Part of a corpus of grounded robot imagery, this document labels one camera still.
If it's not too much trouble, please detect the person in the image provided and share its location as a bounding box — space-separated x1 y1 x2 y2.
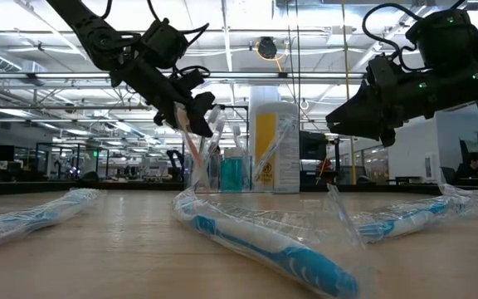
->
454 151 478 180

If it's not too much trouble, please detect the black aluminium table frame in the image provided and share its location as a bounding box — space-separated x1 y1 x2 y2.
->
0 179 478 197

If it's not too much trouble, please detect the white canister with yellow label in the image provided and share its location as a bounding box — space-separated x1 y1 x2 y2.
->
249 101 301 194

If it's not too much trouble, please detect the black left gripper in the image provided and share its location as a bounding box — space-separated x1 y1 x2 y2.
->
110 57 217 139

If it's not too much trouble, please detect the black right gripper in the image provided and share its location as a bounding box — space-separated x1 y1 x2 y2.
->
325 54 436 148

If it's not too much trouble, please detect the clear plastic organizer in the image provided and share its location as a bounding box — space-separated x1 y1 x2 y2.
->
183 153 257 194

